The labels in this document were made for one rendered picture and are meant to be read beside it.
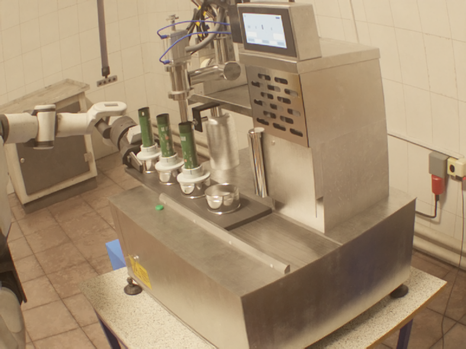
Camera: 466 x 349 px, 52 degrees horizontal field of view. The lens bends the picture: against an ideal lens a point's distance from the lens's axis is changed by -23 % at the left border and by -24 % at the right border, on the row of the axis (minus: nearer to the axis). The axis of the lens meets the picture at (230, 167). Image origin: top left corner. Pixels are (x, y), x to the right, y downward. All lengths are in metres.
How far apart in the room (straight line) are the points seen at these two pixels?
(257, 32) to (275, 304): 0.49
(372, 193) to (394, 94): 1.63
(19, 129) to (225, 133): 0.59
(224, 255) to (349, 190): 0.27
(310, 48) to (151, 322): 0.76
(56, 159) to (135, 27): 1.50
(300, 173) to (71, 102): 3.19
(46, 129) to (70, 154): 2.61
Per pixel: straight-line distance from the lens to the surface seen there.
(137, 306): 1.48
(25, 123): 1.57
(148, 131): 1.49
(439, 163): 2.61
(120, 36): 4.96
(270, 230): 1.17
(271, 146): 1.15
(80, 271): 3.27
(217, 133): 1.45
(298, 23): 0.99
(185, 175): 1.31
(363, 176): 1.17
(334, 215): 1.14
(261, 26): 1.06
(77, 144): 4.21
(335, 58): 1.06
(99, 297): 1.54
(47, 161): 4.17
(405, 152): 2.85
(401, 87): 2.75
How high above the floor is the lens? 1.56
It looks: 21 degrees down
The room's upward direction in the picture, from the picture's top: 8 degrees counter-clockwise
